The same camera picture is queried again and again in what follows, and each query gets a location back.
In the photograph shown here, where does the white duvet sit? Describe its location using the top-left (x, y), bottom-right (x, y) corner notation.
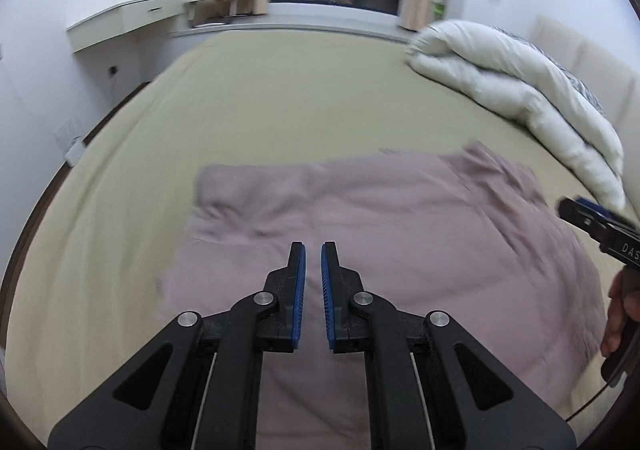
top-left (404, 19), bottom-right (626, 209)

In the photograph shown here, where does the beige padded headboard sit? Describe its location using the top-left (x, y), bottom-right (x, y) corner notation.
top-left (530, 14), bottom-right (640, 131)

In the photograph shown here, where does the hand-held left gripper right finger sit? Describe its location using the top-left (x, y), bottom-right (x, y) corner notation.
top-left (320, 241), bottom-right (576, 450)

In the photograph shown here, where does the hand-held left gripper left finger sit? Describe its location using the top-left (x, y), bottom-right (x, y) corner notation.
top-left (47, 241), bottom-right (307, 450)

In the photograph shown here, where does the bed with olive sheet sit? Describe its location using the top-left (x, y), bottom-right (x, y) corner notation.
top-left (0, 28), bottom-right (626, 450)

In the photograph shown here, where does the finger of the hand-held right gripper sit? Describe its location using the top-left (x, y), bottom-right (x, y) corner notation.
top-left (574, 197), bottom-right (640, 232)
top-left (557, 199), bottom-right (607, 252)

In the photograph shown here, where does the person's right hand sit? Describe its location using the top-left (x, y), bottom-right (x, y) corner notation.
top-left (600, 269), bottom-right (640, 357)

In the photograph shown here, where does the mauve hooded puffer coat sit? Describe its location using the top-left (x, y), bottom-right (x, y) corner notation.
top-left (157, 140), bottom-right (608, 450)

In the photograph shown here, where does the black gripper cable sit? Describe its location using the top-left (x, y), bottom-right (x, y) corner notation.
top-left (566, 377), bottom-right (622, 425)

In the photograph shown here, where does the white wall desk with drawer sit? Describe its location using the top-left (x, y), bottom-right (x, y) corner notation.
top-left (66, 0), bottom-right (211, 54)

